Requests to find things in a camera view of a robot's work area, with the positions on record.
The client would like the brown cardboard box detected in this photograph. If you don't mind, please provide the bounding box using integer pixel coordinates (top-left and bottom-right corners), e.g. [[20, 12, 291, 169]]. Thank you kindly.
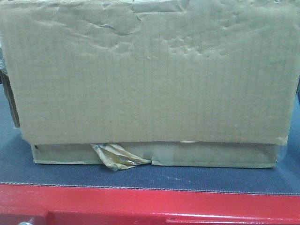
[[0, 0, 300, 171]]

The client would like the red cart frame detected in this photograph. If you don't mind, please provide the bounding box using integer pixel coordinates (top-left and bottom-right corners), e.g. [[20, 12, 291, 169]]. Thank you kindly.
[[0, 184, 300, 225]]

